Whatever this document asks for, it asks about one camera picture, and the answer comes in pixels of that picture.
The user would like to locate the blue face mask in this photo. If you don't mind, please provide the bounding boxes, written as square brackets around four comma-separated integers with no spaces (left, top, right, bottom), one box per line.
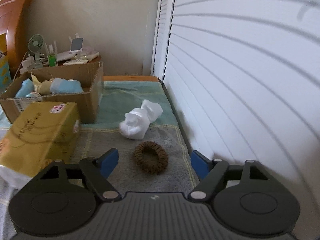
[50,78,84,94]
[15,79,35,98]

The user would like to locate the brown hair scrunchie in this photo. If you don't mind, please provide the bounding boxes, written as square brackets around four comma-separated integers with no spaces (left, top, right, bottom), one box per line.
[133,141,169,174]

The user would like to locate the gold tissue pack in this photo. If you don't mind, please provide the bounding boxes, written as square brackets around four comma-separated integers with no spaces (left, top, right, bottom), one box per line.
[1,102,81,190]

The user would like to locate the grey blue checked blanket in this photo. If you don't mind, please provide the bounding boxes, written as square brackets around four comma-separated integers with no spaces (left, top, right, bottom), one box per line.
[0,81,201,240]

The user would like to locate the brown cardboard box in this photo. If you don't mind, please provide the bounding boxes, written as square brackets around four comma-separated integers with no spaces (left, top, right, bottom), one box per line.
[1,62,103,124]

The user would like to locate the light blue round pouch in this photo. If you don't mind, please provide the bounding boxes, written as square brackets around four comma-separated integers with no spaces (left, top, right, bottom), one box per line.
[25,92,42,100]

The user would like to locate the wooden nightstand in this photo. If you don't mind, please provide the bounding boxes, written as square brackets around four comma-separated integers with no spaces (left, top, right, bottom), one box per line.
[15,53,103,75]

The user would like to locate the white remote control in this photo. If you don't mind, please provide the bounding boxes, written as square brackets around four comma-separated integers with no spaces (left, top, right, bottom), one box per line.
[63,59,88,66]

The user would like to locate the white louvered door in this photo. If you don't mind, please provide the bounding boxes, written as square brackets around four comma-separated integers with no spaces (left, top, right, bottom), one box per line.
[153,0,319,239]

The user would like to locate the green spray bottle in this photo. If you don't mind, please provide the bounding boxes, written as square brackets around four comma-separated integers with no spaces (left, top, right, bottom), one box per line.
[48,44,56,67]

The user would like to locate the yellow duck print box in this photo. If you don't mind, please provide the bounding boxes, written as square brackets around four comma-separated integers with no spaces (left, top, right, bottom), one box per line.
[0,34,12,93]

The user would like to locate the white power strip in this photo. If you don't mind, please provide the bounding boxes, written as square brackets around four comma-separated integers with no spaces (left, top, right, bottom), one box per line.
[20,56,35,74]

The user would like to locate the white wifi router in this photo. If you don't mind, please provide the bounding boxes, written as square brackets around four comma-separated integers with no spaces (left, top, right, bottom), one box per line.
[44,33,81,62]

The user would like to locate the small screen device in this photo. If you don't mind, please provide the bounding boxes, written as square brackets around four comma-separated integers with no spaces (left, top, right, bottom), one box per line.
[70,37,84,52]

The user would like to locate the green desk fan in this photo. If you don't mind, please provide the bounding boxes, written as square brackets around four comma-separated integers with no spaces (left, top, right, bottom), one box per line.
[28,34,44,69]

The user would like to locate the orange wooden headboard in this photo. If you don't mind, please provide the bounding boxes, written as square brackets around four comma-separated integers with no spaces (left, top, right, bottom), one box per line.
[1,0,32,76]

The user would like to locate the beige drawstring pouch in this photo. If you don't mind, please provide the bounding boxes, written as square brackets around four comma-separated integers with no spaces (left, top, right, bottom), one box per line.
[31,74,54,95]

